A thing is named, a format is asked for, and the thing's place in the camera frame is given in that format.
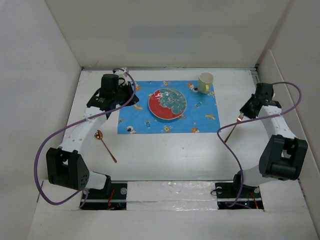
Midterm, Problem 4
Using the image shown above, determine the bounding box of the blue space print cloth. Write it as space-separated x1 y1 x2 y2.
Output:
117 80 221 134

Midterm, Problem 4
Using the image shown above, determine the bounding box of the copper fork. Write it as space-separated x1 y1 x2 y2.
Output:
224 112 244 143

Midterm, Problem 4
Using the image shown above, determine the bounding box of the red and teal plate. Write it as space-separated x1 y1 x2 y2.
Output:
148 88 187 121

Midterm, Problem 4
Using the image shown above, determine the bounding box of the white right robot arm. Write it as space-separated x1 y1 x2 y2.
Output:
231 83 308 197

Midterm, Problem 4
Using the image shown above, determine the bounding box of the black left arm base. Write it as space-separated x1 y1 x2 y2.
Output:
79 176 128 211

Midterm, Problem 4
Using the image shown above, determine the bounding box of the copper spoon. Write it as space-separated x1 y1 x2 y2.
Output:
94 129 118 163

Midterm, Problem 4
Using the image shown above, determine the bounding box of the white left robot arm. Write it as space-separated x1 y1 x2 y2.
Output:
46 73 239 199

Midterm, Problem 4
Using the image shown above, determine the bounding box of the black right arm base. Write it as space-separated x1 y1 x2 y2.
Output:
210 173 264 210

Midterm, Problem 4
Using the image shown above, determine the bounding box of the pale yellow mug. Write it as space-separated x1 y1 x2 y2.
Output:
197 72 214 94

